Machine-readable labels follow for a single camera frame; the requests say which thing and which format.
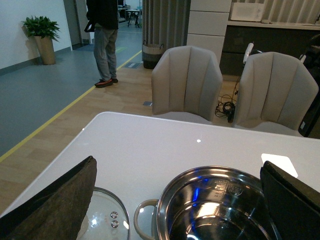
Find person in dark clothes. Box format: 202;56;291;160
86;0;119;88

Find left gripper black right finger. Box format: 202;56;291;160
260;161;320;240

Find white handled device behind chairs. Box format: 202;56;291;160
242;42;263;65

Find floor outlet cover plate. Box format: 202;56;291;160
143;101;153;107

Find white electric cooking pot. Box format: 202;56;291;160
133;166;281;240

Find woven laundry basket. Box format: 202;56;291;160
142;40;165;69

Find beige chair, right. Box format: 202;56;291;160
232;52;319;137

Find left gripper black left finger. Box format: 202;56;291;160
0;156;97;240

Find black cable bundle on floor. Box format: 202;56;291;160
214;74;242;124

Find potted green plant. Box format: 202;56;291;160
23;16;60;65

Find glass pot lid with knob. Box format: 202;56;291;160
77;187;130;240

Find dark kitchen counter cabinet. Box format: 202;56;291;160
219;25;320;76

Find white microwave oven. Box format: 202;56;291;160
229;2;265;22

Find beige chair, left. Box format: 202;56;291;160
151;45;223;125

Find beige chair,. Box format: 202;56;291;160
151;45;223;125
232;52;319;137

